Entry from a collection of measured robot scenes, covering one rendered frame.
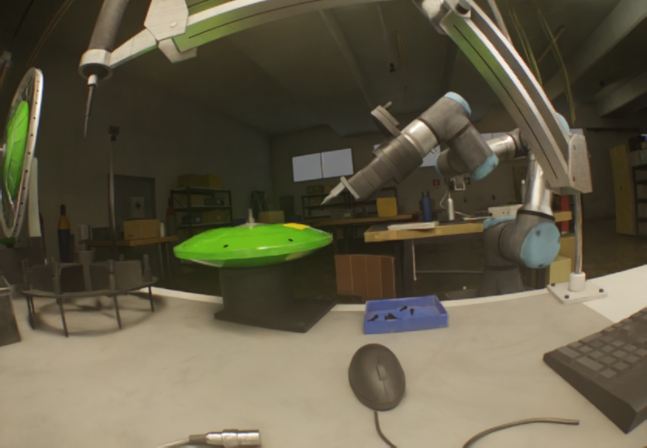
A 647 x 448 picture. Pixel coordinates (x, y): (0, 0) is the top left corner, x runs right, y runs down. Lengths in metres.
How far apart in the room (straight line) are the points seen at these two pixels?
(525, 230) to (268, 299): 0.50
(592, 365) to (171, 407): 0.41
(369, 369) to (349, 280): 1.08
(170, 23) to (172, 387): 0.41
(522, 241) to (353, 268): 0.92
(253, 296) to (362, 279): 0.88
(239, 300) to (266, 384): 0.22
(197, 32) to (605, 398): 0.54
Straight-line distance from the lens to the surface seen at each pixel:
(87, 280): 0.70
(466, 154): 0.51
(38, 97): 0.87
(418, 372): 0.34
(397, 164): 0.47
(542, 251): 0.58
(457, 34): 0.46
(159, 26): 0.36
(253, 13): 0.36
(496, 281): 0.70
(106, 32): 0.42
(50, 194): 5.14
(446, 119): 0.51
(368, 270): 1.29
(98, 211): 5.46
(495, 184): 9.67
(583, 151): 0.55
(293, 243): 0.42
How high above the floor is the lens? 1.10
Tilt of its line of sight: 2 degrees up
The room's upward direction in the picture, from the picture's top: 5 degrees counter-clockwise
